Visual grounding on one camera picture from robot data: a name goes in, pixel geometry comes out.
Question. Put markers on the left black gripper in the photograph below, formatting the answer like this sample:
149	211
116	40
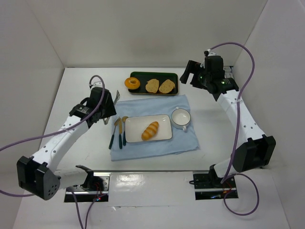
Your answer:
109	110

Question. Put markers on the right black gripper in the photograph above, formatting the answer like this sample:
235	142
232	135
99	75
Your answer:
191	70

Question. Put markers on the striped bread roll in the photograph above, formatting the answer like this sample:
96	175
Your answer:
150	131

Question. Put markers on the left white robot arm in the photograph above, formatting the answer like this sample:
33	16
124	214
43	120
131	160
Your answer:
38	175

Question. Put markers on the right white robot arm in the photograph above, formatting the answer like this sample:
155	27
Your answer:
253	147

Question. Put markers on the right toast slice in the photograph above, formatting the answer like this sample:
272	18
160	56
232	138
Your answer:
166	87

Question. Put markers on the toast slice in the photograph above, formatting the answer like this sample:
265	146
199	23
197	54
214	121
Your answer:
152	86
166	87

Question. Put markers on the white rectangular plate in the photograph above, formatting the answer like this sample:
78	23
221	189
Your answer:
135	127

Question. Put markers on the orange donut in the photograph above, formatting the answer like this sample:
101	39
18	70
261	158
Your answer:
132	83

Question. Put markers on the dark green serving tray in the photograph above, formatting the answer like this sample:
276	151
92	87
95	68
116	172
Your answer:
144	77

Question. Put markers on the left toast slice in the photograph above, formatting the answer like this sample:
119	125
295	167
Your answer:
152	86

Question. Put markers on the light blue cloth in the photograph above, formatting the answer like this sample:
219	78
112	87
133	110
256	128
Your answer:
180	142

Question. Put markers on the gold fork green handle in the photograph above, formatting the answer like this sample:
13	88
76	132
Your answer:
113	133

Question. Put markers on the gold spoon green handle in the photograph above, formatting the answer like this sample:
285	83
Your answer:
124	125

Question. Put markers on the gold knife green handle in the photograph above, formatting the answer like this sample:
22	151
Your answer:
120	133

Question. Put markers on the aluminium rail frame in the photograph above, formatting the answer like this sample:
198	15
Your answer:
228	72

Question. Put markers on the white cup with handle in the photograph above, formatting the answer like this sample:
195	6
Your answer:
180	118

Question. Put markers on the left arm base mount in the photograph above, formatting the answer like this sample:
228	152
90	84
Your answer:
99	190

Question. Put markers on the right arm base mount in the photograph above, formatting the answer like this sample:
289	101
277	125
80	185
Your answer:
207	188

